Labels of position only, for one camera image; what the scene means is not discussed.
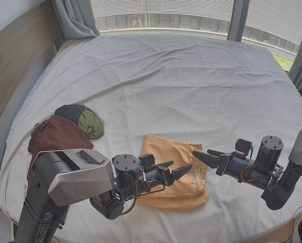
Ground tan shorts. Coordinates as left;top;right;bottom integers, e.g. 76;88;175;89
137;135;210;211

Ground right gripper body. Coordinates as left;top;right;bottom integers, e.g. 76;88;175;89
216;152;256;180

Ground green garment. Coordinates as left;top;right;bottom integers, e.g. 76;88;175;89
78;107;105;140

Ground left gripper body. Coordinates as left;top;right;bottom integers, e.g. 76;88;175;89
140;166;176;188

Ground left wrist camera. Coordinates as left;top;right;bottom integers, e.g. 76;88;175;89
138;154;156;167

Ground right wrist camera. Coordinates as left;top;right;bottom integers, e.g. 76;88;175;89
235;139;254;159

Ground black garment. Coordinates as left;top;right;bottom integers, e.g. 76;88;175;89
55;105;87;125

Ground window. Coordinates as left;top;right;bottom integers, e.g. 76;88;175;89
87;0;302;73

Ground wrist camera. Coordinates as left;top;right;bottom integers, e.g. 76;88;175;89
138;154;156;167
235;139;254;159

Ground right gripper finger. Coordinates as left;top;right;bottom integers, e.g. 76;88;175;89
207;149;228;157
192;150;219;169

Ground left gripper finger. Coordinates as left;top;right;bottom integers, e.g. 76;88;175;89
154;160;174;171
171;163;194;183

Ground brown shorts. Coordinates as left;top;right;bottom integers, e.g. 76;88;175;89
27;115;94;189

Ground bed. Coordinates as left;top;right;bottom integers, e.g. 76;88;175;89
0;0;302;243

